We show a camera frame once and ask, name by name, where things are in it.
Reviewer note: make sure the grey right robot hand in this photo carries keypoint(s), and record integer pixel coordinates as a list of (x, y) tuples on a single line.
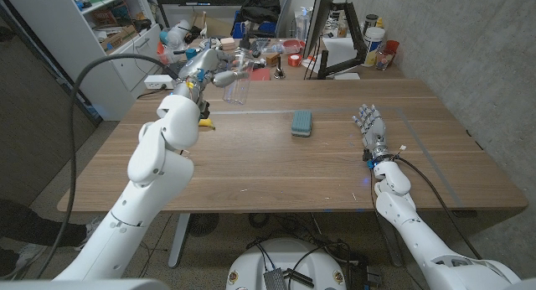
[(374, 128)]

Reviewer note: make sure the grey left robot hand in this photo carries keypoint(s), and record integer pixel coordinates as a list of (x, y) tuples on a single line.
[(205, 65)]

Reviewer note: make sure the clear dispenser bottle black pump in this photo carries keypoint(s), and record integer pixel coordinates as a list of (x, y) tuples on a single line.
[(236, 91)]

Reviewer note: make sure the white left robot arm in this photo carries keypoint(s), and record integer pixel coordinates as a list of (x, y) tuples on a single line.
[(159, 164)]

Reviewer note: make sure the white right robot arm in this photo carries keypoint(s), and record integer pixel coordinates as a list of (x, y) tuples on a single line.
[(402, 214)]

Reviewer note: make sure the yellow sponge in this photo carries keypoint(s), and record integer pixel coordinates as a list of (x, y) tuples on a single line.
[(207, 123)]

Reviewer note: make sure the white power strip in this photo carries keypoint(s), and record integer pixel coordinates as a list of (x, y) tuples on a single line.
[(159, 81)]

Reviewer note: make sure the blue bin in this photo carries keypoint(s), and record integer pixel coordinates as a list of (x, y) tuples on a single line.
[(240, 30)]

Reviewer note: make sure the red mat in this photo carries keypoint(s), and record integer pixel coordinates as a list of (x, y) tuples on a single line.
[(261, 75)]

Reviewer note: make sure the black keyboard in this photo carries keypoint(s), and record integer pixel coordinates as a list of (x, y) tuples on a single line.
[(261, 45)]

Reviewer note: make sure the black backpack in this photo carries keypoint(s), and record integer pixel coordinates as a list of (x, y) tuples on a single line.
[(259, 7)]

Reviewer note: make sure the red cup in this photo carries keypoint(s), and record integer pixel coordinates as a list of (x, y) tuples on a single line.
[(391, 47)]

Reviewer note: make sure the large white tub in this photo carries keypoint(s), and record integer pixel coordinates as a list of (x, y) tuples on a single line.
[(372, 45)]

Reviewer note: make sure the red tape roll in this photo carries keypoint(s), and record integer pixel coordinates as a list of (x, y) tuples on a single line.
[(294, 60)]

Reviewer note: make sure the red bowl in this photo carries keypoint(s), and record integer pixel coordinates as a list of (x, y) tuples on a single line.
[(293, 45)]

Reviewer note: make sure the cardboard box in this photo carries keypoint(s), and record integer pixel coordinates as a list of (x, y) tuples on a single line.
[(117, 38)]

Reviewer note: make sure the dark lidded can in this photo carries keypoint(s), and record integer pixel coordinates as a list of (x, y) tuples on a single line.
[(370, 22)]

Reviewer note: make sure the black computer monitor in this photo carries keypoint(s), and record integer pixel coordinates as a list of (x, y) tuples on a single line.
[(320, 17)]

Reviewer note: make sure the grey table leg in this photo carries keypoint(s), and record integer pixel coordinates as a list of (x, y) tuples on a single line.
[(179, 239), (391, 252)]

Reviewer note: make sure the white shelf cabinet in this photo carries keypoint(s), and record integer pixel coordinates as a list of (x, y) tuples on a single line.
[(71, 42)]

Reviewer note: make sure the black round fan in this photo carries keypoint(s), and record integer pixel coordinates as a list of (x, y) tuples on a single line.
[(203, 225)]

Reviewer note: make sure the white robot torso base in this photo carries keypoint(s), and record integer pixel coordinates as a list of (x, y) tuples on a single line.
[(285, 260)]

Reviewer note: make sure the person leg dark trousers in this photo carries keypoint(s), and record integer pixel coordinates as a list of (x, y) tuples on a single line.
[(33, 227)]

